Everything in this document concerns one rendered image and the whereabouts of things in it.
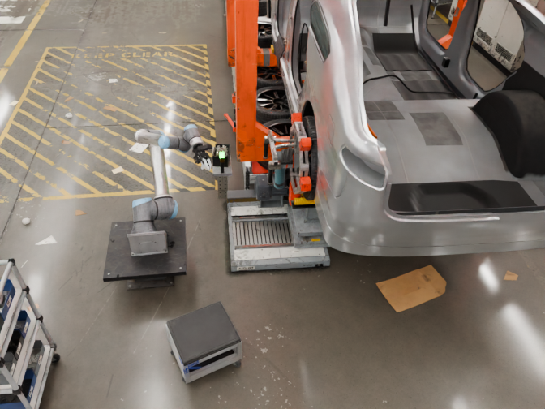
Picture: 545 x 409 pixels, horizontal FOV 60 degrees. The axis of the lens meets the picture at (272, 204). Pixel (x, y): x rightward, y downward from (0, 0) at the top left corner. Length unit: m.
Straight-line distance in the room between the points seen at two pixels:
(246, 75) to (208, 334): 1.95
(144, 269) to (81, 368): 0.78
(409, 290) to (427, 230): 1.21
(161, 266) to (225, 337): 0.82
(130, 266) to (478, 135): 2.88
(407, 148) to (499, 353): 1.64
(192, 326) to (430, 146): 2.20
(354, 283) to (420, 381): 0.92
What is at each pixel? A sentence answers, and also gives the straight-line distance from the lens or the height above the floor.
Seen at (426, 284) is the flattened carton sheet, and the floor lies 0.01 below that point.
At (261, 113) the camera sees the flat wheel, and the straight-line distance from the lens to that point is 4.98.
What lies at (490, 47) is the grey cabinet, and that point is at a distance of 8.32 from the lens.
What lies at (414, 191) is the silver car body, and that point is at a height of 0.91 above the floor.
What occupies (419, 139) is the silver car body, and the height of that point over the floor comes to 1.04.
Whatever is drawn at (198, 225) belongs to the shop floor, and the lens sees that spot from 4.35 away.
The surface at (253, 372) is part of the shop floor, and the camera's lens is 3.43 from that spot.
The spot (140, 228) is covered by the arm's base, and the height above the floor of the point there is 0.52.
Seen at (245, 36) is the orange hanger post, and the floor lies 1.65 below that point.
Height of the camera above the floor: 3.00
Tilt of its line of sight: 41 degrees down
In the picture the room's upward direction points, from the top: 3 degrees clockwise
